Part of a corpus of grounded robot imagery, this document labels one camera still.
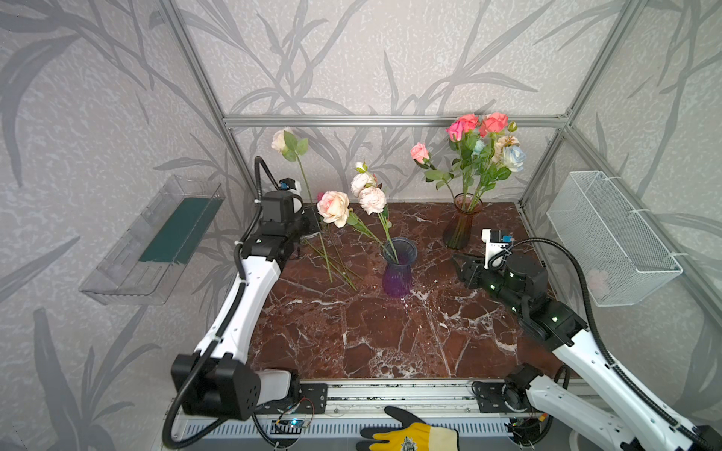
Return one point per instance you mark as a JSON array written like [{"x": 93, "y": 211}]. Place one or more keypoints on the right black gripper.
[{"x": 468, "y": 271}]

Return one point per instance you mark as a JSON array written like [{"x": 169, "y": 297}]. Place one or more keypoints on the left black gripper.
[{"x": 310, "y": 220}]

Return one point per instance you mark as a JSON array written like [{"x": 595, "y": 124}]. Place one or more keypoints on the large cream pink rose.
[{"x": 358, "y": 225}]

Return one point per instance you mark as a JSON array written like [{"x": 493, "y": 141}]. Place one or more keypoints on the dark red glass vase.
[{"x": 458, "y": 231}]

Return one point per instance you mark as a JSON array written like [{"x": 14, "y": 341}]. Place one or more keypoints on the purple glass vase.
[{"x": 400, "y": 255}]

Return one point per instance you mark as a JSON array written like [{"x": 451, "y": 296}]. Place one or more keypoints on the peach cream artificial flower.
[{"x": 501, "y": 140}]

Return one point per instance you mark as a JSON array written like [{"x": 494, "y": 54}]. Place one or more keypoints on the light pink artificial rose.
[{"x": 433, "y": 174}]

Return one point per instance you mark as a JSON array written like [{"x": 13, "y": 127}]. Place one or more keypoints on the red pink artificial rose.
[{"x": 493, "y": 127}]

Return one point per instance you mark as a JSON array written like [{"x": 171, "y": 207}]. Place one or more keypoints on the magenta artificial rose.
[{"x": 451, "y": 133}]

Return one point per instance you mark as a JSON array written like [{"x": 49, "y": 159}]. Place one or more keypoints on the white blue artificial rose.
[{"x": 502, "y": 162}]

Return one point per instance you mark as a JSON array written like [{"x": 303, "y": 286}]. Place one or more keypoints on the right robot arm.
[{"x": 637, "y": 419}]

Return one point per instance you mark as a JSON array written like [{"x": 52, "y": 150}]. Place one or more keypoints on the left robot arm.
[{"x": 215, "y": 383}]

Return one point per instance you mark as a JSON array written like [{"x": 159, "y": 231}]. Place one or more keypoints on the white artificial rose bunch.
[{"x": 338, "y": 265}]

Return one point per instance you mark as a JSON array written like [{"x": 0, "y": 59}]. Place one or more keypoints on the yellow black work glove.
[{"x": 414, "y": 434}]

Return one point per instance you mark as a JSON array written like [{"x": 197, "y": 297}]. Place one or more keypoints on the green circuit board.
[{"x": 293, "y": 426}]

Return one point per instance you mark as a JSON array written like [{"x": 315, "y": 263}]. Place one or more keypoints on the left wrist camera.
[{"x": 293, "y": 186}]

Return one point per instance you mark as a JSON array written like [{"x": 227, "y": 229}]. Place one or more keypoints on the white wire mesh basket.
[{"x": 623, "y": 259}]

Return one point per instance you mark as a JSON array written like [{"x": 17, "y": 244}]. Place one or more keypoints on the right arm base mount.
[{"x": 489, "y": 396}]

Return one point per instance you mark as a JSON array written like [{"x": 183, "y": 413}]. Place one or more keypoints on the clear plastic wall shelf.
[{"x": 148, "y": 260}]

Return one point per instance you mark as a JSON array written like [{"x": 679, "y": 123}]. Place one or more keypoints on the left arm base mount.
[{"x": 306, "y": 399}]

